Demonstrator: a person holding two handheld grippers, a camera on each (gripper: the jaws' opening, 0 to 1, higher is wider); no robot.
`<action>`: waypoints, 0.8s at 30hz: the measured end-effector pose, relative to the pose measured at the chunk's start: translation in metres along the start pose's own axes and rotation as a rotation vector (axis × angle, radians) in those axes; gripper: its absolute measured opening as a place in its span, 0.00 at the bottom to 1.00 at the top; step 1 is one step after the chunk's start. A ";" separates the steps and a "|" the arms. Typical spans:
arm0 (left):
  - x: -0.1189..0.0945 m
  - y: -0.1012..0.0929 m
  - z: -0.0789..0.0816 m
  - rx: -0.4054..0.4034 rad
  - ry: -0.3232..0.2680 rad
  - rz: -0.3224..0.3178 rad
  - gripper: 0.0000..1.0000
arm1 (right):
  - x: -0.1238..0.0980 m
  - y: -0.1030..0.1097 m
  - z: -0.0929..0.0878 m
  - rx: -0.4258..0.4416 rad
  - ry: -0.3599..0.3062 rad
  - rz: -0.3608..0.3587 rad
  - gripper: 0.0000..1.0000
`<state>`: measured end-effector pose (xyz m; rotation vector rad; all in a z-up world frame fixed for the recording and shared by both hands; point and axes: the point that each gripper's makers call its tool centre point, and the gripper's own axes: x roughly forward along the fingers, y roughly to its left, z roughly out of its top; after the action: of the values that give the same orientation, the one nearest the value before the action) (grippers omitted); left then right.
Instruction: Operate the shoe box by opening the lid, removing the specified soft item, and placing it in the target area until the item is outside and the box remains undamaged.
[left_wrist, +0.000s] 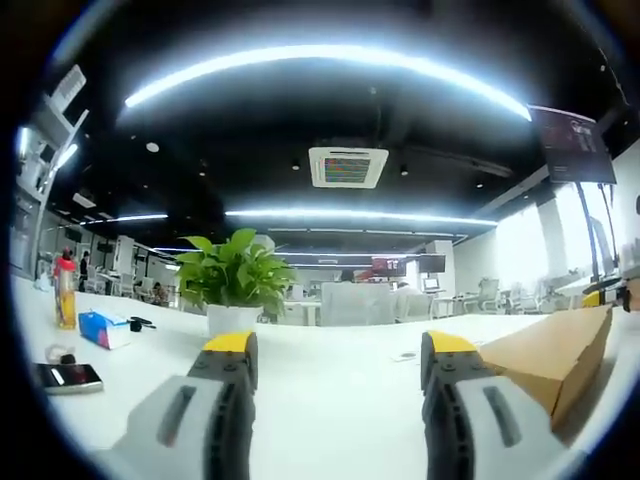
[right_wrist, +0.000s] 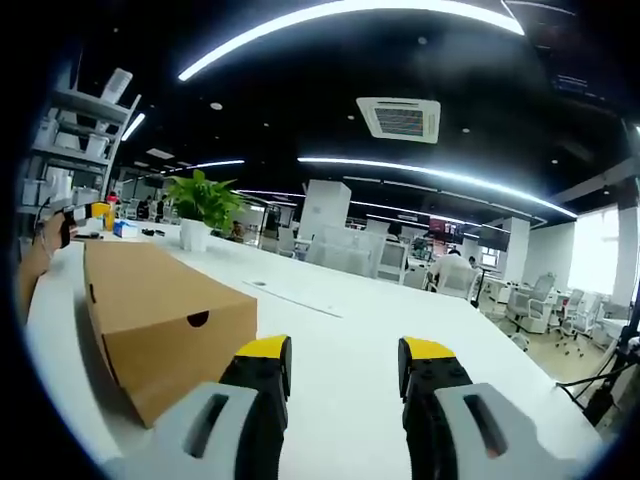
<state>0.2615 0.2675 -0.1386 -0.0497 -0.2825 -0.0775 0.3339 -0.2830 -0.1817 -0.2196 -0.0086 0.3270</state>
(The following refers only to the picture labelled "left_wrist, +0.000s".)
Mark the long ceiling light strip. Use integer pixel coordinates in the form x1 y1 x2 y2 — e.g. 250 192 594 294
123 44 533 123
224 209 499 227

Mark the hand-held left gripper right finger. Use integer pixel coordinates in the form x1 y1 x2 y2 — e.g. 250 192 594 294
420 330 566 480

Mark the blue tissue box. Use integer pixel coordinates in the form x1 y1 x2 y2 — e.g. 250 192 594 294
78 309 134 350

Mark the ceiling air conditioner unit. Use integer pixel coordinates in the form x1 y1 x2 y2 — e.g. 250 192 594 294
308 145 390 190

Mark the white plant pot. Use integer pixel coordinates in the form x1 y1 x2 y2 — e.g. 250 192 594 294
206 303 264 337

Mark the black smartphone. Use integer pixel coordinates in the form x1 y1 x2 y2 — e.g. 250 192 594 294
32 363 105 396

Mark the dark hanging banner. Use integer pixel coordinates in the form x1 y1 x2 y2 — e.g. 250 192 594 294
527 104 618 185

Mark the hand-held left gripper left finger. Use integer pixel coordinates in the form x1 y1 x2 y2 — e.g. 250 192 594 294
94 330 259 480

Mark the red hanging sign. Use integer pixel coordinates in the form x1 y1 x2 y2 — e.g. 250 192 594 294
371 256 407 274

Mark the white office chair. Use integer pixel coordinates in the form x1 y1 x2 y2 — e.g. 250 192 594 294
476 278 502 314

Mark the clear plastic wrapper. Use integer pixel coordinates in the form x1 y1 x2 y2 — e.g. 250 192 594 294
43 343 77 364

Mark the green potted plant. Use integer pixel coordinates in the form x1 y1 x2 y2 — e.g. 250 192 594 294
173 228 299 318

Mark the yellow bottle with red cap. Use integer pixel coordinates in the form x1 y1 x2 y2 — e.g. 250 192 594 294
53 251 78 330

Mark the brown cardboard shoe box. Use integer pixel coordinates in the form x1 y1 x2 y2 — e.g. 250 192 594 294
478 305 614 432

